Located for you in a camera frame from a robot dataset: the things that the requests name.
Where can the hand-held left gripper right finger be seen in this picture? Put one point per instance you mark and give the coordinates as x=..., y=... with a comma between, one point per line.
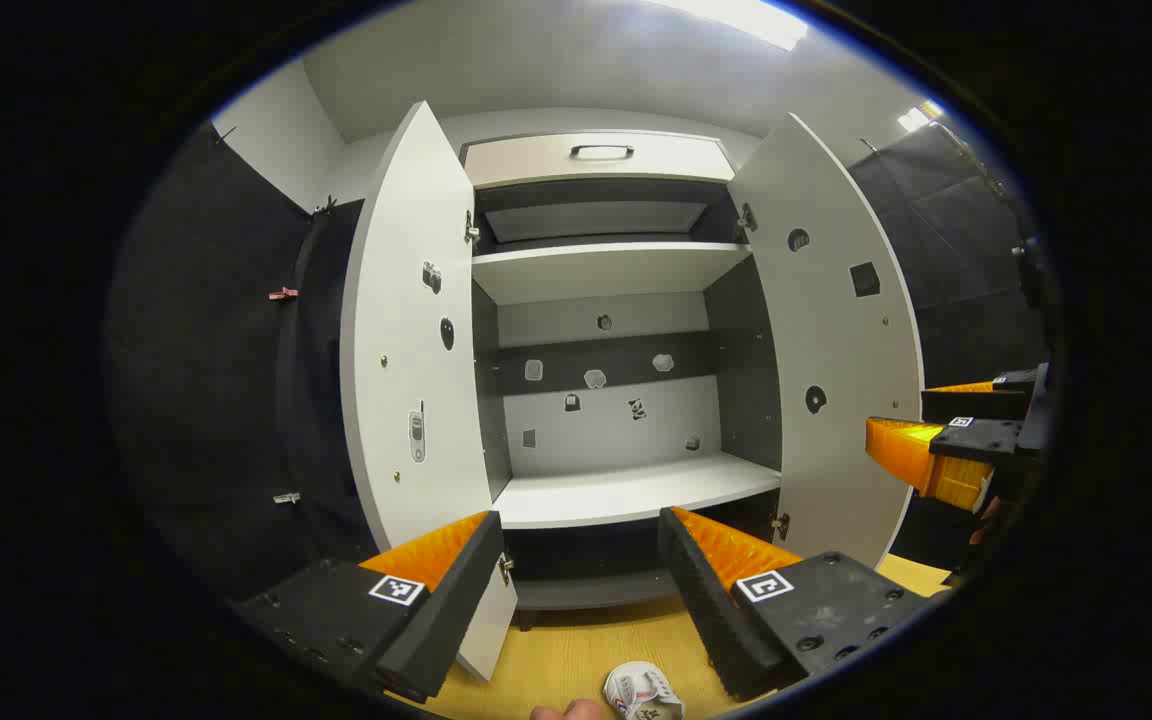
x=711, y=610

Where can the white shoe cabinet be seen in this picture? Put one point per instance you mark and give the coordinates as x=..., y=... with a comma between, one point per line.
x=606, y=420

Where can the white cabinet shelf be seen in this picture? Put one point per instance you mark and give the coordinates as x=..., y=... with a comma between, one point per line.
x=606, y=270
x=636, y=490

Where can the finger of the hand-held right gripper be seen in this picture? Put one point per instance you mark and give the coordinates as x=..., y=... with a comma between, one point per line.
x=971, y=405
x=986, y=440

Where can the white shoe yellow sole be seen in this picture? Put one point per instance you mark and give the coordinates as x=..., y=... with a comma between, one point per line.
x=641, y=690

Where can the white door with cat sticker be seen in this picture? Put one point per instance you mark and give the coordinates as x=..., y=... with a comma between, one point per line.
x=836, y=350

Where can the small ceiling light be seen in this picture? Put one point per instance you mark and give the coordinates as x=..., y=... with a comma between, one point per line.
x=919, y=115

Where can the metal door hinge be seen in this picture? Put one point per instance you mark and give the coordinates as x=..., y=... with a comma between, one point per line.
x=506, y=568
x=472, y=228
x=747, y=218
x=782, y=525

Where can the white door with phone sticker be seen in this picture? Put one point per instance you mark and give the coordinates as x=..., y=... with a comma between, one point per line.
x=406, y=340

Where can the red clip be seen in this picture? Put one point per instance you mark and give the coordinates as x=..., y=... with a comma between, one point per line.
x=283, y=294

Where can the white cabinet drawer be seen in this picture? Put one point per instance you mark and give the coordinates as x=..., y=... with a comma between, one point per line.
x=536, y=160

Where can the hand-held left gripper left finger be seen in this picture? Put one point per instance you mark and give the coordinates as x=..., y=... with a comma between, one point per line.
x=446, y=610

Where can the metal clip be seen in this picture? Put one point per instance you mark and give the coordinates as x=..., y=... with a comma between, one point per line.
x=287, y=497

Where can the long ceiling light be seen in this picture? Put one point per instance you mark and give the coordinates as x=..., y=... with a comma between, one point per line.
x=736, y=20

